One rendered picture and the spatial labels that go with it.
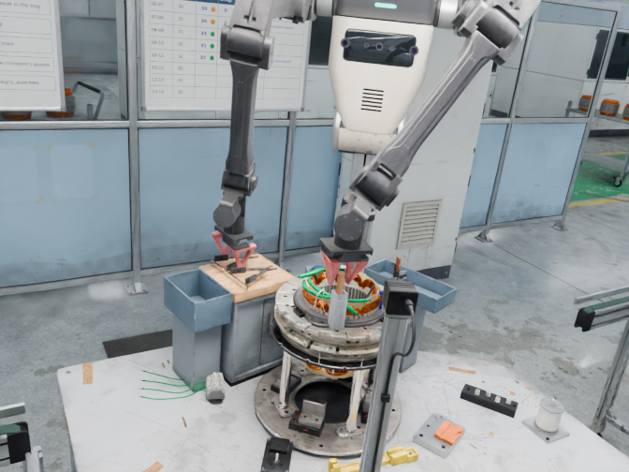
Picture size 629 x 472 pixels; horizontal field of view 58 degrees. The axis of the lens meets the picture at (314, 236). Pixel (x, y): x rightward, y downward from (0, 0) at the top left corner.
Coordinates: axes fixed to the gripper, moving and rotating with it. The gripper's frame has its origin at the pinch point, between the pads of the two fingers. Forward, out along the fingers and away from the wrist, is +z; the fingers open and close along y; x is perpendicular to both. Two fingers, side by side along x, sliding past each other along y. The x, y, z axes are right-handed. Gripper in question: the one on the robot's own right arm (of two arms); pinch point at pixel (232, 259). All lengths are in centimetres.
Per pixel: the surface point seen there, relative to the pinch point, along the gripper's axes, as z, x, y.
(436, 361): 31, 51, 39
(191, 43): -28, 83, -178
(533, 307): 123, 263, -30
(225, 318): 7.9, -10.6, 13.7
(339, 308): -8.6, 0.0, 43.5
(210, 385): 25.4, -16.1, 16.1
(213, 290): 4.7, -8.8, 5.0
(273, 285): 1.9, 3.8, 14.4
